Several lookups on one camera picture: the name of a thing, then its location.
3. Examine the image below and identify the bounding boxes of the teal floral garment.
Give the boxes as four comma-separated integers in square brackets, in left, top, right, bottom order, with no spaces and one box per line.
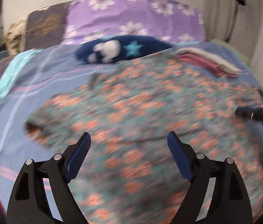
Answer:
[25,54,263,223]

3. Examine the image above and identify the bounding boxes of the folded beige garment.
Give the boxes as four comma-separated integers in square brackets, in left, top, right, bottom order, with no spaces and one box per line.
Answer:
[175,47,241,75]

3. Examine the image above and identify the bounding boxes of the folded pink garment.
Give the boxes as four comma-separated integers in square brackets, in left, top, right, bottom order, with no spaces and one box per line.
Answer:
[178,54,237,78]

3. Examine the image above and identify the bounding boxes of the turquoise blanket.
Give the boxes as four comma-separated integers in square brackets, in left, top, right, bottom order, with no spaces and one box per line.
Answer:
[0,49,42,104]

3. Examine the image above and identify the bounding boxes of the beige curtain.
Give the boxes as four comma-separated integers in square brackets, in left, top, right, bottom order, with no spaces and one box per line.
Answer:
[203,0,237,41]

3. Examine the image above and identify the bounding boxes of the blue plaid bed sheet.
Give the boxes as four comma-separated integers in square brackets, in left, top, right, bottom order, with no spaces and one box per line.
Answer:
[0,42,263,207]

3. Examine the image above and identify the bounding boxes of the navy star fleece garment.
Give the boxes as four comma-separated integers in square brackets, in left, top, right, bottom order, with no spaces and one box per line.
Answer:
[75,35,173,64]

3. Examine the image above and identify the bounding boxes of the beige crumpled cloth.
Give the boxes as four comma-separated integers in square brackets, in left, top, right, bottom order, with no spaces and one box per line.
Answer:
[4,20,26,56]

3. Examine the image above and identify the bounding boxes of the dark gold-tree pillow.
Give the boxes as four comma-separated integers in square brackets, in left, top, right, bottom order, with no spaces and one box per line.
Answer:
[23,1,69,51]

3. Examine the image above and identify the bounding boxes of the purple floral pillow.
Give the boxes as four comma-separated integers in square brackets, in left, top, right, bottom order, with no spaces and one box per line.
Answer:
[62,0,205,45]

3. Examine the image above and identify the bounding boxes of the black wall lamp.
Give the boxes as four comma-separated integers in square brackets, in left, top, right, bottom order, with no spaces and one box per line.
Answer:
[225,0,247,42]

